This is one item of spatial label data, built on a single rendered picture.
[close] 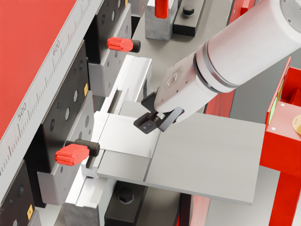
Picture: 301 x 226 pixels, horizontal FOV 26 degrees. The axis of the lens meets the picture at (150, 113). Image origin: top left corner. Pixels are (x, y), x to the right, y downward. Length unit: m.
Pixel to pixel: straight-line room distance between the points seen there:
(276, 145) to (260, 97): 1.19
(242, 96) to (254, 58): 1.77
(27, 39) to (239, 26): 0.38
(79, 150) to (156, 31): 0.82
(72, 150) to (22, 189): 0.07
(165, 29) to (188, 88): 0.56
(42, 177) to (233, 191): 0.40
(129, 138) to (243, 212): 1.20
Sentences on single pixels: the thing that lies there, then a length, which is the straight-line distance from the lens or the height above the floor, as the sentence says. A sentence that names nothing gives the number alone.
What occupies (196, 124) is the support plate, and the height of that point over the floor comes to 1.00.
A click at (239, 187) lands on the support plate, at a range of 1.09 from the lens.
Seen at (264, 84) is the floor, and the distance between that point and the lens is 2.75.
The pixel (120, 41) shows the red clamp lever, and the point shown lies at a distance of 0.85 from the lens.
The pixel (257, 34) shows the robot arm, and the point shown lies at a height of 1.29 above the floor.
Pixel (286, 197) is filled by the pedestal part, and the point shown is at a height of 0.48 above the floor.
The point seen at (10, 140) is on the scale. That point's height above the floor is 1.39.
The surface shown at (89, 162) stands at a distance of 1.13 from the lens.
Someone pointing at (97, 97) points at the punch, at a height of 1.12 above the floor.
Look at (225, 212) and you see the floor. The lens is 2.30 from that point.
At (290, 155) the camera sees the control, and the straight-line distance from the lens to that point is 1.52.
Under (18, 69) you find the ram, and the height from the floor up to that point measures 1.44.
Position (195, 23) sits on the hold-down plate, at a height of 0.91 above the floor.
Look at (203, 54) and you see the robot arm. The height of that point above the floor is 1.23.
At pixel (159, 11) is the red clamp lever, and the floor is 1.17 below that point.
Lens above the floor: 1.85
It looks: 46 degrees down
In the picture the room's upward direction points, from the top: straight up
